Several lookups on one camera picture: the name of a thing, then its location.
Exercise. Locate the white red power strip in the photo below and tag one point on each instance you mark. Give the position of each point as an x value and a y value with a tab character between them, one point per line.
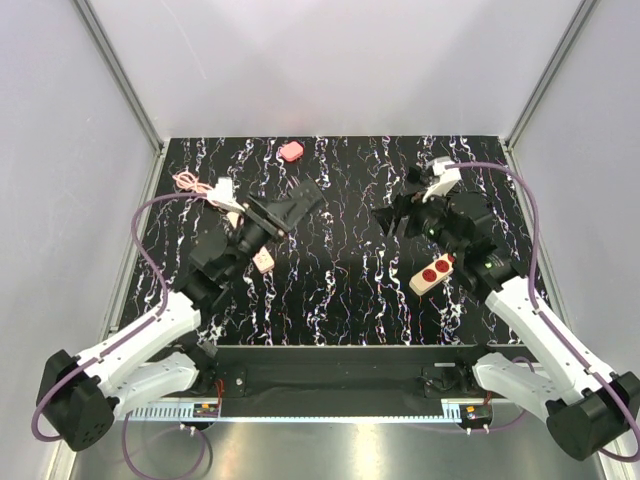
432	275

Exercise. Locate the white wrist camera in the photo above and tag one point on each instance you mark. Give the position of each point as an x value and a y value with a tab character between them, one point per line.
222	196
443	175

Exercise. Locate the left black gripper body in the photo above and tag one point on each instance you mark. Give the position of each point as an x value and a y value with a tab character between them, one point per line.
263	220

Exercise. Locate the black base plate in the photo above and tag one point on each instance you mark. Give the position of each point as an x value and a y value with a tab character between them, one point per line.
358	379

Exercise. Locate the pink cube socket adapter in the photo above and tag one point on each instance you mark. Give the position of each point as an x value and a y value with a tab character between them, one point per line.
291	151

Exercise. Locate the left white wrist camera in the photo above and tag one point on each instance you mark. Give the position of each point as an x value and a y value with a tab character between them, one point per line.
222	196

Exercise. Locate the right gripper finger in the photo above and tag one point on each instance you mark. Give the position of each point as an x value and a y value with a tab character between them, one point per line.
388	219
419	177

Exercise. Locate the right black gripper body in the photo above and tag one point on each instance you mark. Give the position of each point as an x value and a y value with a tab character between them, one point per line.
425	218

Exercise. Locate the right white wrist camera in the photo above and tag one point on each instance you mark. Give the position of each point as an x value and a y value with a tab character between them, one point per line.
443	175

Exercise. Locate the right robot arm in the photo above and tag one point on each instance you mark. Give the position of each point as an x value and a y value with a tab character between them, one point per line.
583	402

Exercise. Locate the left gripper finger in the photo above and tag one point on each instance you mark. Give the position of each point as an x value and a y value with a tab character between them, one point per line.
305	189
302	208

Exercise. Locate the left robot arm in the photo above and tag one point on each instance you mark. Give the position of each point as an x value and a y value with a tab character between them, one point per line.
80	396

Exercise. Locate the white slotted cable duct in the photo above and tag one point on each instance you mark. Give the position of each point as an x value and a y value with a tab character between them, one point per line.
235	412

